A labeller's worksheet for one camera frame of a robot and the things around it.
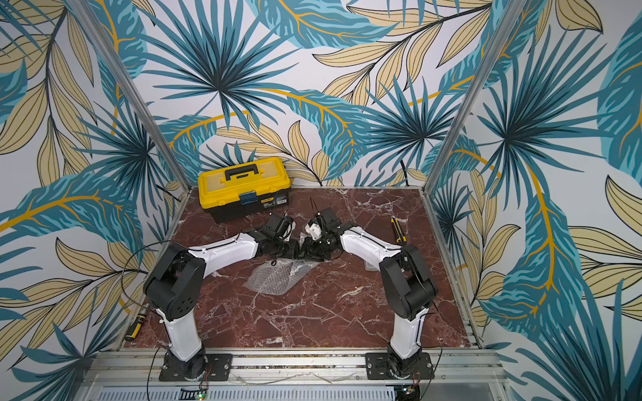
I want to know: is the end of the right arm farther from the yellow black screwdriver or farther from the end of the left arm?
the yellow black screwdriver

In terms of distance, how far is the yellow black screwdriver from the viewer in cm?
79

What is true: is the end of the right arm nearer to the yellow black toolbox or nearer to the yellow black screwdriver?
the yellow black toolbox

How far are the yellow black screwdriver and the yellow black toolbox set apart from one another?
0.40 metres

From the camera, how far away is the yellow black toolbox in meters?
0.97

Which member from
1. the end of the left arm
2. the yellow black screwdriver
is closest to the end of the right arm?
the end of the left arm
